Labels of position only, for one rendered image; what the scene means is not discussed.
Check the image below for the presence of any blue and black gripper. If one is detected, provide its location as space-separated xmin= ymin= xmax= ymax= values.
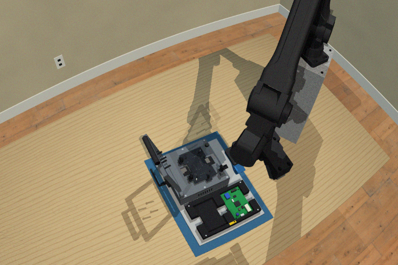
xmin=225 ymin=141 xmax=283 ymax=174

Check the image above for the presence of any green circuit board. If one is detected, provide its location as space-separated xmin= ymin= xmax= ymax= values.
xmin=221 ymin=186 xmax=253 ymax=220

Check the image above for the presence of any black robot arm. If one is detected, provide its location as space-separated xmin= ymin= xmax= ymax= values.
xmin=230 ymin=0 xmax=336 ymax=180

